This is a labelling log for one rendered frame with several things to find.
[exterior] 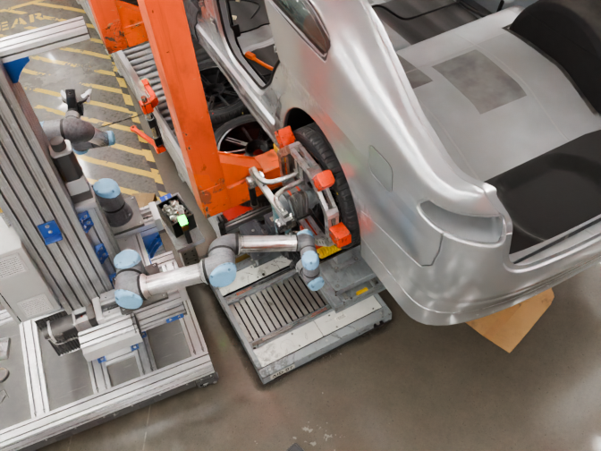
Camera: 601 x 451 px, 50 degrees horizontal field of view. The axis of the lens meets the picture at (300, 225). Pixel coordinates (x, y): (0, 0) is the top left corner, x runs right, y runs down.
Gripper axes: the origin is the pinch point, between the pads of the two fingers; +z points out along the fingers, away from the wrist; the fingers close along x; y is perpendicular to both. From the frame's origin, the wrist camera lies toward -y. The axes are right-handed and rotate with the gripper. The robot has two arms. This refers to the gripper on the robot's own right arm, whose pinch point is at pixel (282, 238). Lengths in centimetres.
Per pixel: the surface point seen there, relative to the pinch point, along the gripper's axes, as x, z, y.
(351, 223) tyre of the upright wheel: -29.6, -15.6, 8.1
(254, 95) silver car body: -34, 98, 9
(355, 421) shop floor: 0, -66, -83
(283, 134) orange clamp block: -23, 38, 28
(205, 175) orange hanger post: 15, 60, 0
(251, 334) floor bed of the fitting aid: 24, 7, -77
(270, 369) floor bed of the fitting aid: 25, -20, -75
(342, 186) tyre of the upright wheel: -30.3, -7.0, 25.3
